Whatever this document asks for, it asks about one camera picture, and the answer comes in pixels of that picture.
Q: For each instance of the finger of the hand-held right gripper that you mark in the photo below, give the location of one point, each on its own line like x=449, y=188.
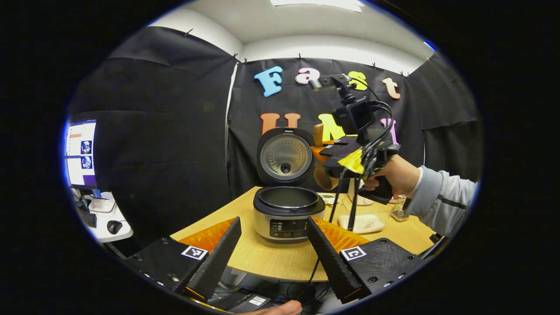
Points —
x=334, y=166
x=343, y=144

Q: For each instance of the computer monitor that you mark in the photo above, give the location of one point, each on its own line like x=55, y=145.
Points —
x=81, y=153

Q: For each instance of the black keyboard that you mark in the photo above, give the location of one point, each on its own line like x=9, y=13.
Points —
x=89, y=218

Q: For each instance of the white divided snack tray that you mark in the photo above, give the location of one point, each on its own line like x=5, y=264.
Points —
x=327, y=199

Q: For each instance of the black box white label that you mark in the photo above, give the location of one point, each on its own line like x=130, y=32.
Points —
x=249, y=302

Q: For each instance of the clear glass dish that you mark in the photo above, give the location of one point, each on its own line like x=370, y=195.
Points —
x=383, y=210

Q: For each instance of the ceiling light panel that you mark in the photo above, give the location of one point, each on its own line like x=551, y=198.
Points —
x=317, y=4

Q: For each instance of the wooden spoon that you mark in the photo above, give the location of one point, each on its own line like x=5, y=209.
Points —
x=326, y=179

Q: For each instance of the black backdrop cloth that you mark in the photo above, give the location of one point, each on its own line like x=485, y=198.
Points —
x=175, y=131

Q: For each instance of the white side desk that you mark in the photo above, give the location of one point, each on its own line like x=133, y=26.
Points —
x=105, y=236

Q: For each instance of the silver black rice cooker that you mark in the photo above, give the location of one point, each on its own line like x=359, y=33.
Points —
x=284, y=218

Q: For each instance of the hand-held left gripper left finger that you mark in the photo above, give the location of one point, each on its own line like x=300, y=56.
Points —
x=216, y=262

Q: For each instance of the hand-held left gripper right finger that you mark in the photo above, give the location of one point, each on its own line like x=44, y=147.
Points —
x=332, y=262

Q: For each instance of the black computer mouse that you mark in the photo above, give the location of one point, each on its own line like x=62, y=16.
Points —
x=114, y=226

